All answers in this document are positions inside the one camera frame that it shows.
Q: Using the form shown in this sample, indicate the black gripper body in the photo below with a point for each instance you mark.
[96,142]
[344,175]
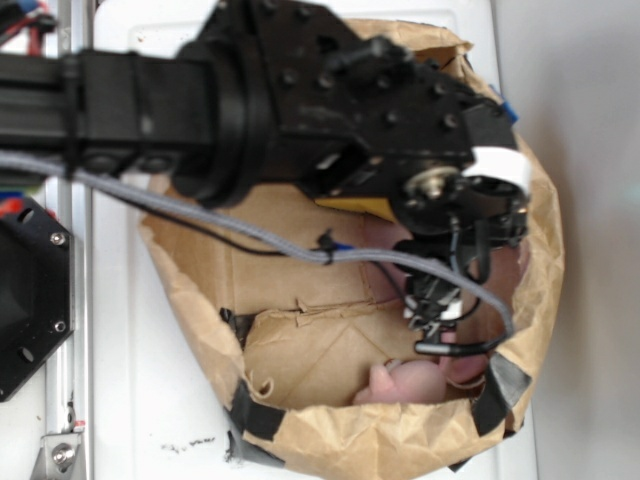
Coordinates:
[363,120]

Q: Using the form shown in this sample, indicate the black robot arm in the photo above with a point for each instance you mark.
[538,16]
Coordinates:
[206,117]

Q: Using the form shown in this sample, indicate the yellow sponge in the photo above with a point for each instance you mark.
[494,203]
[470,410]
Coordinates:
[378,207]

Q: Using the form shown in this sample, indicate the blue tape strip right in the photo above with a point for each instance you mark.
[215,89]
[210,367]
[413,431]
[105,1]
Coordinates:
[506,105]

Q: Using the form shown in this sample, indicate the brown paper bag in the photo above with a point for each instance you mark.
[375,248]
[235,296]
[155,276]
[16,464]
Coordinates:
[305,336]

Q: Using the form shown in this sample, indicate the pink rubber toy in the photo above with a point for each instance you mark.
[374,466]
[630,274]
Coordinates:
[419,381]

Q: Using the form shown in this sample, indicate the black tape patch right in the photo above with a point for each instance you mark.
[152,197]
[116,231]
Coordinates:
[505,383]

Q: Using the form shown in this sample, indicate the black tape patch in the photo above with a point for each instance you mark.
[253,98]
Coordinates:
[261,421]
[505,383]

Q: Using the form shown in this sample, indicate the black tape patch bottom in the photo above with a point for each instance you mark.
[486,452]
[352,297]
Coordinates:
[261,421]

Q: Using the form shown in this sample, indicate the aluminium frame rail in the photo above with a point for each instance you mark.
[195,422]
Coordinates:
[68,373]

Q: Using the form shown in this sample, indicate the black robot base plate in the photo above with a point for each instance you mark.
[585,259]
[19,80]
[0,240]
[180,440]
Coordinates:
[36,269]

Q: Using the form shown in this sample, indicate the metal corner bracket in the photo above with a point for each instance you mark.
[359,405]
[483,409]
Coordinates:
[60,457]

